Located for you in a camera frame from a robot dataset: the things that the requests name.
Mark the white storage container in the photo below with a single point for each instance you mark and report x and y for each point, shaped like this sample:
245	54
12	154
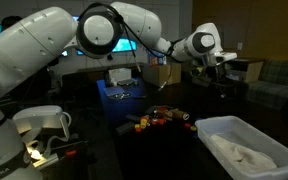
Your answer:
119	76

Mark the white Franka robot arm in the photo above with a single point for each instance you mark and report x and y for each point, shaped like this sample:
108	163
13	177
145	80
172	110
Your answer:
34	56

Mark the clear plastic bin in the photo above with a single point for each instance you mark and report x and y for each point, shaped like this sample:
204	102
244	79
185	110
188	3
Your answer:
250	146

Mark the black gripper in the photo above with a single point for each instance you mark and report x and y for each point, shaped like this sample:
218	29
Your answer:
221	71

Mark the red ball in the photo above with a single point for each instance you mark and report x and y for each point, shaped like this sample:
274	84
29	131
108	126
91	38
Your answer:
161	121

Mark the cardboard box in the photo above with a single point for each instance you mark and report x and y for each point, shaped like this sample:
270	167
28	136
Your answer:
165	74

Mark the blue printed box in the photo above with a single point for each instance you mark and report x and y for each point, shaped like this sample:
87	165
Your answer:
156	60

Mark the green plaid sofa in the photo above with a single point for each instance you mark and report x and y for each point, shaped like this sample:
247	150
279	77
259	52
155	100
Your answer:
277	83

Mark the white terry cloth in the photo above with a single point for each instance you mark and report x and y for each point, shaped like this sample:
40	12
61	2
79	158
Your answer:
244	155

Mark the red round disc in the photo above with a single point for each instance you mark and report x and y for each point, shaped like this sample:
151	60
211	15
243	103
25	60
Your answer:
187	125
138	128

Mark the wooden low cabinet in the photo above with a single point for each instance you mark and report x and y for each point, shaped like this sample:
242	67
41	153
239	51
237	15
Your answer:
247	70

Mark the wall monitor screen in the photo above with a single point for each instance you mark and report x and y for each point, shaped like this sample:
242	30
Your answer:
124	45

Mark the yellow thread spool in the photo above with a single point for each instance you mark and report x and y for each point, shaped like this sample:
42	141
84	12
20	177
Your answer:
144	122

